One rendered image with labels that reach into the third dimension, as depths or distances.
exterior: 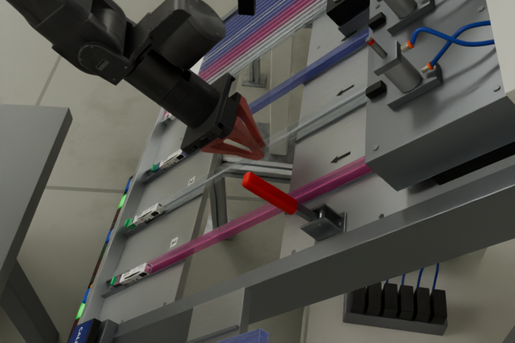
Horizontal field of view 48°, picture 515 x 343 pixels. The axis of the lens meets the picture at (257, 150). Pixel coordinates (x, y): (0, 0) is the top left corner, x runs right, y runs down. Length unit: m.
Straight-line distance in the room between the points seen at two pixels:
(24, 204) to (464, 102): 0.93
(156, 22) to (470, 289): 0.70
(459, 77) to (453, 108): 0.03
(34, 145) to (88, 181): 0.72
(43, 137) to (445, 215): 1.00
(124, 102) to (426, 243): 1.84
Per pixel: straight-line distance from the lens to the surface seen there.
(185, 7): 0.64
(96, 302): 0.92
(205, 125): 0.69
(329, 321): 1.00
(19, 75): 2.52
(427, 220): 0.50
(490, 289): 1.09
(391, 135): 0.51
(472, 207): 0.49
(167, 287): 0.78
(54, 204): 2.00
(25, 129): 1.37
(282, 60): 1.73
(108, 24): 0.66
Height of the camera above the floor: 1.51
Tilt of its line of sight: 48 degrees down
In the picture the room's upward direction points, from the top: straight up
